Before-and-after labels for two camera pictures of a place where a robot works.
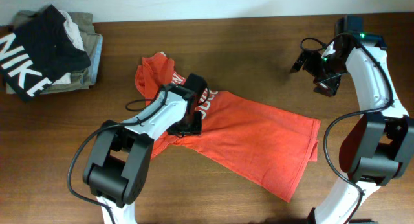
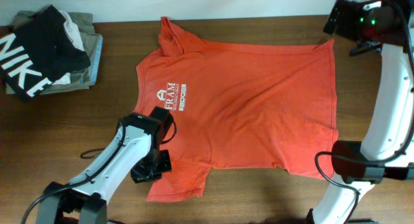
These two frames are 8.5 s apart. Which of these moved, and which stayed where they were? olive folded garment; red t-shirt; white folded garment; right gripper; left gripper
Moved: red t-shirt; right gripper; left gripper
Stayed: olive folded garment; white folded garment
